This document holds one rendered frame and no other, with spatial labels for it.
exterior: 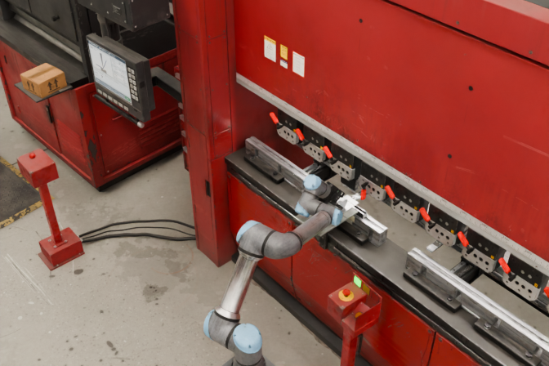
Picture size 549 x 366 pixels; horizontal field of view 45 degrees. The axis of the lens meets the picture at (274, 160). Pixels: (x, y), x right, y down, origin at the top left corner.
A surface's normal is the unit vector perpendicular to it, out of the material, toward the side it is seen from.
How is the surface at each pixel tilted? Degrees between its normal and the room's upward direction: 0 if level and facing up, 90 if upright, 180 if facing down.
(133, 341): 0
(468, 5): 90
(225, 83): 90
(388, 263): 0
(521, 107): 90
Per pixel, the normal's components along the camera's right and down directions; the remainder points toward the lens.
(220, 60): 0.66, 0.46
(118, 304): 0.00, -0.79
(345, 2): -0.76, 0.40
